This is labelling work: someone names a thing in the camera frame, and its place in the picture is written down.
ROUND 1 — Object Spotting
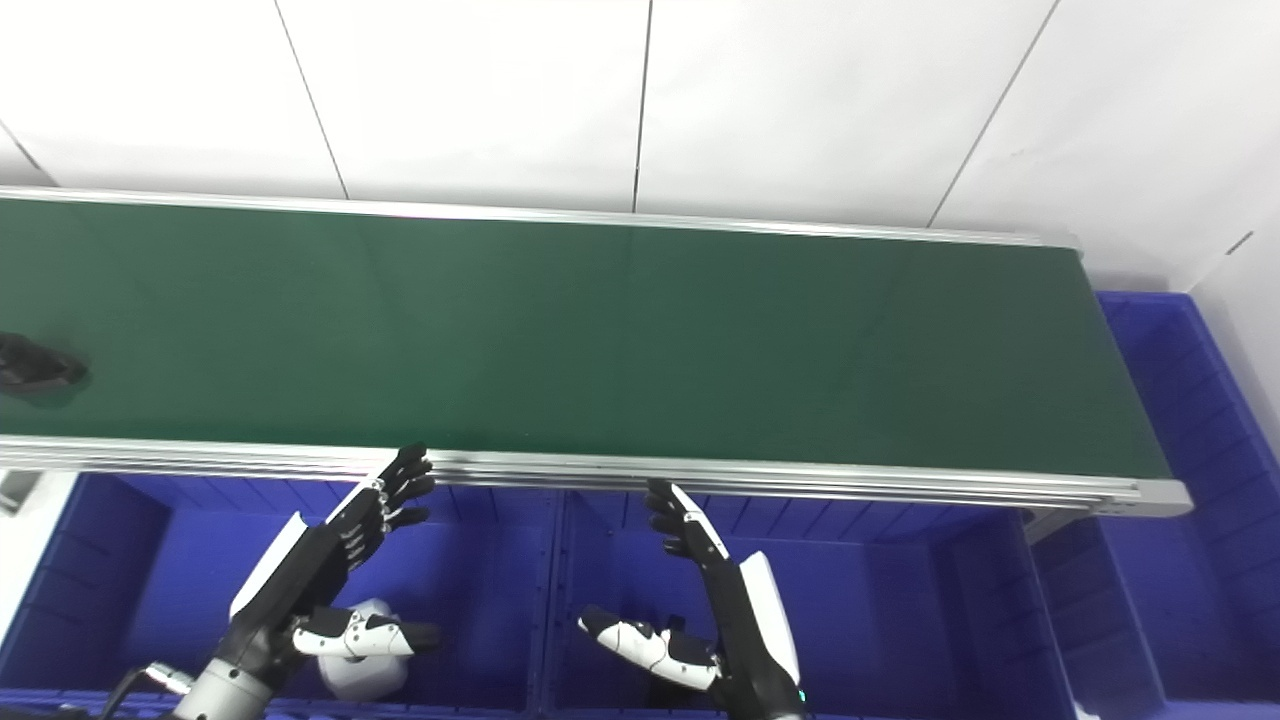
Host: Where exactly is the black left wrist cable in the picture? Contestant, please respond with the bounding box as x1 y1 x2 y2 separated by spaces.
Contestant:
98 663 193 720

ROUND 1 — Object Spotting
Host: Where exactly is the grey conveyor end leg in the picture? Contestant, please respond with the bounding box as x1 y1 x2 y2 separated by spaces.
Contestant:
1020 508 1101 547

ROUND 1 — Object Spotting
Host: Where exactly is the blue bin at conveyor end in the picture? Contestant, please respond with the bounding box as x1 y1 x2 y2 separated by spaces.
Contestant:
1030 291 1280 720

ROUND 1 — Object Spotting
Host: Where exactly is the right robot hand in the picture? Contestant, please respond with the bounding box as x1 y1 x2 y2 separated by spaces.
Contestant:
577 480 809 720

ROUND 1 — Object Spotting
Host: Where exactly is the blue bin for black parts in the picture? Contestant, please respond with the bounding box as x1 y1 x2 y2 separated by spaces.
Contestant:
545 490 1079 720

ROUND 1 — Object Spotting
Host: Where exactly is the black flanged machine part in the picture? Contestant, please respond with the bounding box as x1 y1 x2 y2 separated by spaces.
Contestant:
0 333 90 397

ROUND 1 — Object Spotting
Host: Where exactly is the grey conveyor support bracket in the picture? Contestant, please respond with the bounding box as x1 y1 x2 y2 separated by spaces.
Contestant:
0 468 43 517

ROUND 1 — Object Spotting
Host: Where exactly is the blue bin holding white part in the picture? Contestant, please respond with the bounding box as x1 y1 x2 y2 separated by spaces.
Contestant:
0 472 559 720

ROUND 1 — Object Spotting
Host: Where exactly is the white round machine part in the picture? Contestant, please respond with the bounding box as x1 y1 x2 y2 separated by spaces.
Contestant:
317 598 410 702

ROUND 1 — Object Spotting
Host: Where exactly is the green conveyor belt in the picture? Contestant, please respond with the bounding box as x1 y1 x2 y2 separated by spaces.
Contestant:
0 186 1193 518
0 197 1173 481

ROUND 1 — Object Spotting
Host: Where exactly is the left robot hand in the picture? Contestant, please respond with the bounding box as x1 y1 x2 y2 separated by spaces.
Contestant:
214 444 443 687

